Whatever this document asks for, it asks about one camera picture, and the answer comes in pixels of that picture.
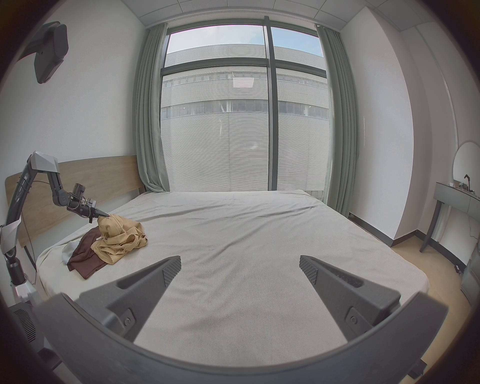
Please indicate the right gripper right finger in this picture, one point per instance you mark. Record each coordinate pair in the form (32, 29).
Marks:
(337, 288)

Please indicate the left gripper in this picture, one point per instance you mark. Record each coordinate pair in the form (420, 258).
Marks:
(89, 210)

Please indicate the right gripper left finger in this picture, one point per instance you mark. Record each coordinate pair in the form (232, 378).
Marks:
(142, 288)

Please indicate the tan shorts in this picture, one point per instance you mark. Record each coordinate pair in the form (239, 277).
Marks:
(120, 240)

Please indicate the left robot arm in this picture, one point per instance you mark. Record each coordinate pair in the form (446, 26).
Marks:
(22, 183)

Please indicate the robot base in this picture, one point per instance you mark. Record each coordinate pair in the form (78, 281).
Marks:
(22, 326)

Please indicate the bed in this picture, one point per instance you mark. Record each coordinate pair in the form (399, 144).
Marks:
(243, 232)

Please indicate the pale grey garment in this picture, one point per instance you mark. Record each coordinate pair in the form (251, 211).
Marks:
(66, 253)

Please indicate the brown garment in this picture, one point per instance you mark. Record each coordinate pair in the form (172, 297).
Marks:
(86, 258)

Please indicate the grey-green curtain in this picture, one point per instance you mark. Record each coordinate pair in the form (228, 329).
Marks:
(150, 112)
(337, 112)

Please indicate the grey dressing table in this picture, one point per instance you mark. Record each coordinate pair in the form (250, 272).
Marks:
(450, 193)

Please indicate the round mirror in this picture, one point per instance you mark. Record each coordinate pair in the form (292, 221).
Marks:
(467, 157)

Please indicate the window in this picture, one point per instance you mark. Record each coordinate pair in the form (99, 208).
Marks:
(268, 112)

